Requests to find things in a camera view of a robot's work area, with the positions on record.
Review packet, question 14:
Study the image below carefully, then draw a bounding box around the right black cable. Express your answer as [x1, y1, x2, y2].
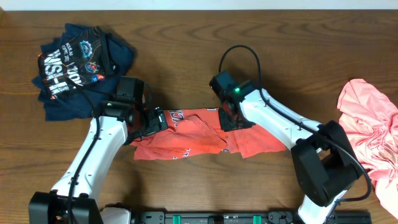
[218, 44, 373, 205]

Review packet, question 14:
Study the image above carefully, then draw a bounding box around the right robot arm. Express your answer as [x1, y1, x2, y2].
[209, 71, 371, 223]

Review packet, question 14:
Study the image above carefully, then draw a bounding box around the pink t-shirt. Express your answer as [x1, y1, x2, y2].
[337, 79, 397, 217]

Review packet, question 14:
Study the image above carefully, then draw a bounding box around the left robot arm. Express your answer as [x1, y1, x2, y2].
[29, 77, 167, 224]

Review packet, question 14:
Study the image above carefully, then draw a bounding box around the left black cable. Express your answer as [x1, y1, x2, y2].
[63, 76, 153, 224]

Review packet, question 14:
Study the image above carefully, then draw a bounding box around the red-orange t-shirt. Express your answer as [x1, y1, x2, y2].
[131, 108, 286, 161]

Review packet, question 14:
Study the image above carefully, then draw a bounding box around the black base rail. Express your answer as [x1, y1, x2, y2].
[102, 211, 373, 224]

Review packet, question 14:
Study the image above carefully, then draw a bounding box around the navy folded t-shirt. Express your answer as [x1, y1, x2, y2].
[32, 23, 135, 122]

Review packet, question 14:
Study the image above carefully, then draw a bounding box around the black cable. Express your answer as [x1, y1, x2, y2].
[218, 44, 373, 205]
[63, 76, 153, 224]

